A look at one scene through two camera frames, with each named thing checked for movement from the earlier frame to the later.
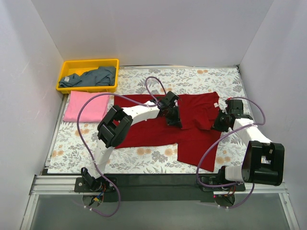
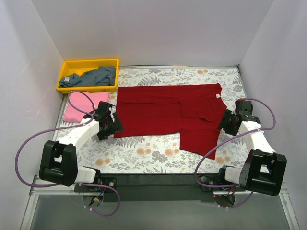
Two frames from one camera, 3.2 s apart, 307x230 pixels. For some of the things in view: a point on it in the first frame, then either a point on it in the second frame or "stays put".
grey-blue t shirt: (104, 76) stays put
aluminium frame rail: (54, 185) stays put
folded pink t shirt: (95, 109) stays put
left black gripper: (173, 117) → (111, 127)
